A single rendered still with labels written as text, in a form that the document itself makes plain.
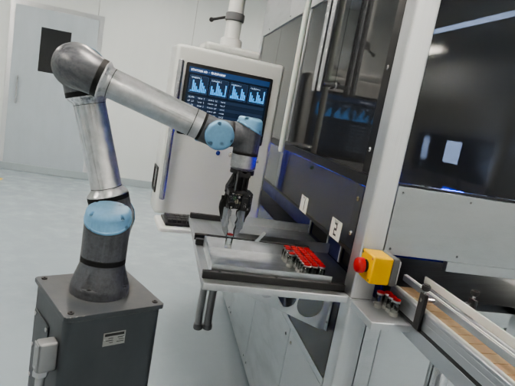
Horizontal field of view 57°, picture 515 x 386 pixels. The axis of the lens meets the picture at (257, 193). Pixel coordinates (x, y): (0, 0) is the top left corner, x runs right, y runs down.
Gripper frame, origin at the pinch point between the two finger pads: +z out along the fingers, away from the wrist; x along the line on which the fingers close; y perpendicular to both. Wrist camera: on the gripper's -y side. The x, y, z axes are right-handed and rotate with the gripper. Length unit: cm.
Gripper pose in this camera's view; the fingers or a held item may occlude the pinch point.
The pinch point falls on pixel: (230, 231)
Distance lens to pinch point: 145.8
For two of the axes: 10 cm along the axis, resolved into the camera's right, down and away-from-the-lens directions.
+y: 1.8, 2.0, -9.6
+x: 9.7, 1.4, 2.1
